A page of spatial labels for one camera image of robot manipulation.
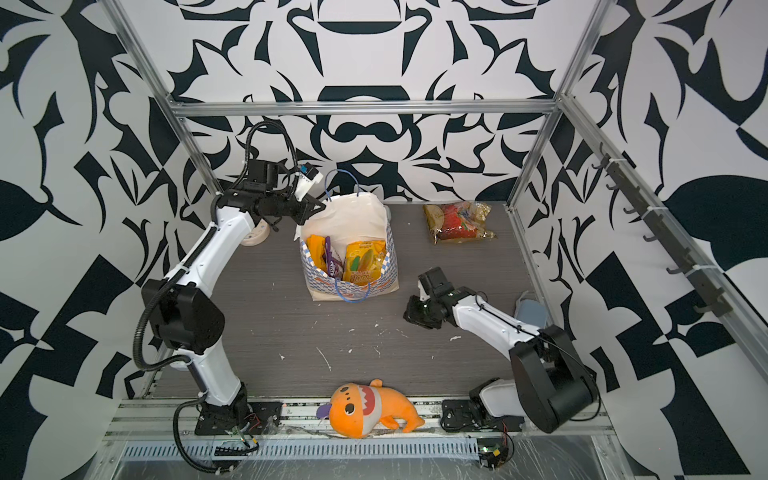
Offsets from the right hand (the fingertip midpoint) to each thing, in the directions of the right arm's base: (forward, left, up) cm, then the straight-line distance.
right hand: (406, 314), depth 86 cm
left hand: (+23, +22, +24) cm, 40 cm away
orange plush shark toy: (-25, +12, +4) cm, 28 cm away
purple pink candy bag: (+12, +20, +8) cm, 25 cm away
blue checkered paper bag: (+23, +17, +15) cm, 32 cm away
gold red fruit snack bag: (+34, -20, 0) cm, 40 cm away
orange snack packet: (+17, +26, +11) cm, 33 cm away
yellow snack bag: (+16, +12, +3) cm, 21 cm away
